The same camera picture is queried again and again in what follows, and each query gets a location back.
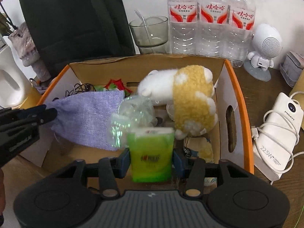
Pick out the beige patterned pouch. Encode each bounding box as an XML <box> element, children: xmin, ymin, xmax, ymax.
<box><xmin>182</xmin><ymin>136</ymin><xmax>215</xmax><ymax>165</ymax></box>

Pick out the yellow and white plush toy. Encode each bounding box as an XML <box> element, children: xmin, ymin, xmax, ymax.
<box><xmin>137</xmin><ymin>64</ymin><xmax>219</xmax><ymax>140</ymax></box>

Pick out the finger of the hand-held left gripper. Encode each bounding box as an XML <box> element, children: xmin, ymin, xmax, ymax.
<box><xmin>0</xmin><ymin>104</ymin><xmax>47</xmax><ymax>126</ymax></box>
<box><xmin>21</xmin><ymin>108</ymin><xmax>58</xmax><ymax>130</ymax></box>

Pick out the purple woven cloth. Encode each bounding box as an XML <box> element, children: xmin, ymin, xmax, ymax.
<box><xmin>45</xmin><ymin>90</ymin><xmax>125</xmax><ymax>152</ymax></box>

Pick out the yellow thermos jug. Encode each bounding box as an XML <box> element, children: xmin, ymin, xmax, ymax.
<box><xmin>294</xmin><ymin>70</ymin><xmax>304</xmax><ymax>131</ymax></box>

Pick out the red artificial flower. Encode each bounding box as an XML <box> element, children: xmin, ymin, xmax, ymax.
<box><xmin>104</xmin><ymin>78</ymin><xmax>132</xmax><ymax>93</ymax></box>

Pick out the black paper bag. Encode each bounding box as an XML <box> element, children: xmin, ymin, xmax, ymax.
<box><xmin>18</xmin><ymin>0</ymin><xmax>136</xmax><ymax>77</ymax></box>

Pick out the iridescent plastic bag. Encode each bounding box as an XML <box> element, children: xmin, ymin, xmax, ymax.
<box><xmin>108</xmin><ymin>95</ymin><xmax>156</xmax><ymax>151</ymax></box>

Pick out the white cable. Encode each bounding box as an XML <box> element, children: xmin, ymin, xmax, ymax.
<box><xmin>251</xmin><ymin>91</ymin><xmax>304</xmax><ymax>186</ymax></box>

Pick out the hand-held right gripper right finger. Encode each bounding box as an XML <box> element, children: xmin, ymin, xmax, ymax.
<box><xmin>173</xmin><ymin>151</ymin><xmax>252</xmax><ymax>196</ymax></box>

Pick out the white astronaut speaker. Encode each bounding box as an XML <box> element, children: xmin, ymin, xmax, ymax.
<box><xmin>244</xmin><ymin>23</ymin><xmax>283</xmax><ymax>81</ymax></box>

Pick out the red cardboard box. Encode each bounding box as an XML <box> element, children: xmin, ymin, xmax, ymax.
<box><xmin>20</xmin><ymin>53</ymin><xmax>255</xmax><ymax>179</ymax></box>

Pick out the green cable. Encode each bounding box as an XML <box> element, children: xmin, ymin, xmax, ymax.
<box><xmin>294</xmin><ymin>203</ymin><xmax>304</xmax><ymax>228</ymax></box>

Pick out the clear spoon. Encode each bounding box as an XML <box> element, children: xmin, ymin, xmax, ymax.
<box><xmin>135</xmin><ymin>9</ymin><xmax>153</xmax><ymax>44</ymax></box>

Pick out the grey small container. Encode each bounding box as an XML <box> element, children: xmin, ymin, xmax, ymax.
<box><xmin>279</xmin><ymin>51</ymin><xmax>304</xmax><ymax>87</ymax></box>

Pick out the green tissue pack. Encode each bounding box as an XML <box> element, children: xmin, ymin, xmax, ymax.
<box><xmin>127</xmin><ymin>127</ymin><xmax>175</xmax><ymax>183</ymax></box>

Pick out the white power bank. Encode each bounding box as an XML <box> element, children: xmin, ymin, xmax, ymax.
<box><xmin>252</xmin><ymin>92</ymin><xmax>304</xmax><ymax>180</ymax></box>

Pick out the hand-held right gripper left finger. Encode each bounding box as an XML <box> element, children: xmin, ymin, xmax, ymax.
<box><xmin>49</xmin><ymin>151</ymin><xmax>130</xmax><ymax>198</ymax></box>

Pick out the red label water bottle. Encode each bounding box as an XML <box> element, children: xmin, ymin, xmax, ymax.
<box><xmin>227</xmin><ymin>0</ymin><xmax>256</xmax><ymax>68</ymax></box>
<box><xmin>197</xmin><ymin>0</ymin><xmax>230</xmax><ymax>58</ymax></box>
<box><xmin>166</xmin><ymin>0</ymin><xmax>199</xmax><ymax>55</ymax></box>

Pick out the yellow mug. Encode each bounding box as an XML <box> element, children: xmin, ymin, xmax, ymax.
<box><xmin>20</xmin><ymin>87</ymin><xmax>43</xmax><ymax>110</ymax></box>

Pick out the clear glass cup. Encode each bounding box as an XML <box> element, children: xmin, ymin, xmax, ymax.
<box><xmin>129</xmin><ymin>16</ymin><xmax>169</xmax><ymax>54</ymax></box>

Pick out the white plastic jug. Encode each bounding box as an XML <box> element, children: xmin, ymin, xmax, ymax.
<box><xmin>0</xmin><ymin>32</ymin><xmax>33</xmax><ymax>109</ymax></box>

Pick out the tangled black cable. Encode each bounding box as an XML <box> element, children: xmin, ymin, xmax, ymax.
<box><xmin>65</xmin><ymin>83</ymin><xmax>97</xmax><ymax>96</ymax></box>

